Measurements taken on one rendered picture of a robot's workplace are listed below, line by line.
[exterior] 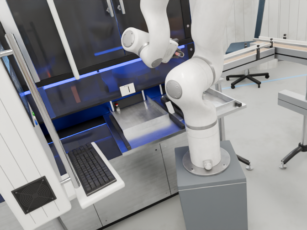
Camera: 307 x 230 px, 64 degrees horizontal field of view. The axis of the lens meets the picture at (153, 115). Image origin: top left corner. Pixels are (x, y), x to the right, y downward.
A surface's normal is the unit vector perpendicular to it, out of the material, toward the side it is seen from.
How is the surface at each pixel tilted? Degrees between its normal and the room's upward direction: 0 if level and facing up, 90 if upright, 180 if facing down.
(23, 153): 90
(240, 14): 90
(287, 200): 0
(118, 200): 90
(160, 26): 80
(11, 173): 90
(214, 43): 124
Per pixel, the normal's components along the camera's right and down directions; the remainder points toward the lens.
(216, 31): 0.28, 0.70
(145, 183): 0.37, 0.36
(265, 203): -0.19, -0.87
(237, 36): -0.03, 0.47
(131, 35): -0.59, 0.03
